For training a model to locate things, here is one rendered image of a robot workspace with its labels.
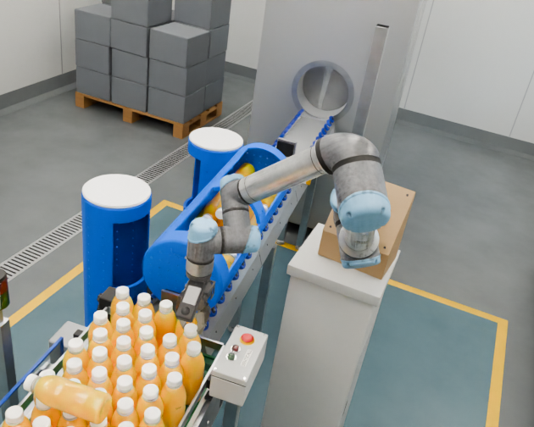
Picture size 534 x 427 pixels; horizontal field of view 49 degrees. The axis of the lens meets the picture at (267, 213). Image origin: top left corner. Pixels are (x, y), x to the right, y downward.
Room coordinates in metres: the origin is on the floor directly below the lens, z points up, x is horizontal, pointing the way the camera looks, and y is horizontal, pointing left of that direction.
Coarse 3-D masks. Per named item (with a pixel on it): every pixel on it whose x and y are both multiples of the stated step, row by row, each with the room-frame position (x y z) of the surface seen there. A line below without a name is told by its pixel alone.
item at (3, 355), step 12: (0, 324) 1.17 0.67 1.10; (0, 336) 1.16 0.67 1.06; (0, 348) 1.16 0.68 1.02; (12, 348) 1.19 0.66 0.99; (0, 360) 1.16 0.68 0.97; (12, 360) 1.19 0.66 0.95; (0, 372) 1.16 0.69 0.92; (12, 372) 1.18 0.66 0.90; (0, 384) 1.17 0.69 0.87; (12, 384) 1.18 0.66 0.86; (0, 396) 1.17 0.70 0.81
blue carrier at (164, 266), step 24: (264, 144) 2.34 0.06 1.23; (216, 192) 2.17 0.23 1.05; (192, 216) 1.93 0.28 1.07; (264, 216) 1.92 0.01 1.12; (168, 240) 1.52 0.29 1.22; (144, 264) 1.53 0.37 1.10; (168, 264) 1.52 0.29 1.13; (216, 264) 1.49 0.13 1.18; (240, 264) 1.66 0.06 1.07; (168, 288) 1.51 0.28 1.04; (216, 288) 1.48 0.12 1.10
